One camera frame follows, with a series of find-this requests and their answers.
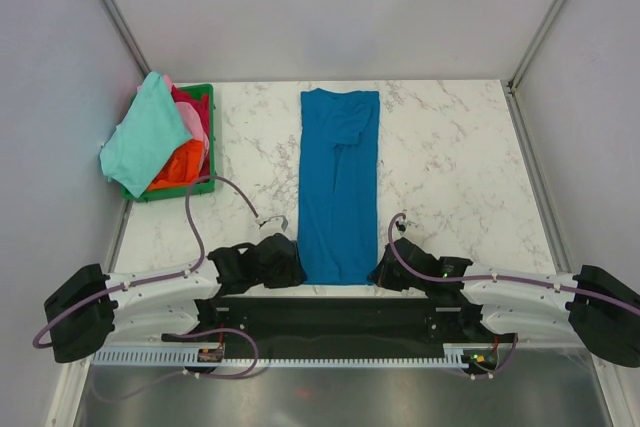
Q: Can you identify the blue t shirt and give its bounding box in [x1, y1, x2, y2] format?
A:
[297, 89, 380, 285]

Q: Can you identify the teal t shirt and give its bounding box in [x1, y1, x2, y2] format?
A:
[99, 71, 193, 198]

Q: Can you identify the green plastic bin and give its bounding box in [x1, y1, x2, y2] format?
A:
[121, 84, 215, 202]

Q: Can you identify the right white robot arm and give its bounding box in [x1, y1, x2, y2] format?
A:
[368, 238, 639, 368]

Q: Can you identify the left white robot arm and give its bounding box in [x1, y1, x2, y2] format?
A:
[44, 233, 307, 364]

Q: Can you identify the orange t shirt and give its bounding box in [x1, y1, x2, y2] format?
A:
[147, 139, 205, 191]

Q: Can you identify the pink t shirt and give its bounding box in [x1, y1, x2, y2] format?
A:
[163, 75, 210, 151]

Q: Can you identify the dark red t shirt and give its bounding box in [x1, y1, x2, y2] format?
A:
[167, 87, 211, 186]

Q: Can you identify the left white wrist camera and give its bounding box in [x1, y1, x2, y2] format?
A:
[257, 215, 288, 236]

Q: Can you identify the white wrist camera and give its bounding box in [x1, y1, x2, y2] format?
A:
[257, 215, 288, 236]
[395, 218, 409, 237]

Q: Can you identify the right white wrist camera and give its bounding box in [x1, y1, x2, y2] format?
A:
[395, 218, 409, 237]

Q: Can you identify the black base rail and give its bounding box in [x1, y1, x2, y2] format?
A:
[187, 296, 514, 357]

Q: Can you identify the aluminium front rail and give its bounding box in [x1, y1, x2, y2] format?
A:
[69, 306, 616, 348]

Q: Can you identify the white slotted cable duct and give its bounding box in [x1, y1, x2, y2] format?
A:
[91, 344, 468, 369]

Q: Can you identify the left aluminium frame post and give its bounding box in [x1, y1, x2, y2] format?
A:
[98, 0, 151, 78]

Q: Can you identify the aluminium frame post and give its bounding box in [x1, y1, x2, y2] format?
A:
[505, 0, 569, 96]
[98, 0, 151, 78]

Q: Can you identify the right aluminium frame post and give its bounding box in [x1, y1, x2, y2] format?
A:
[505, 0, 569, 96]

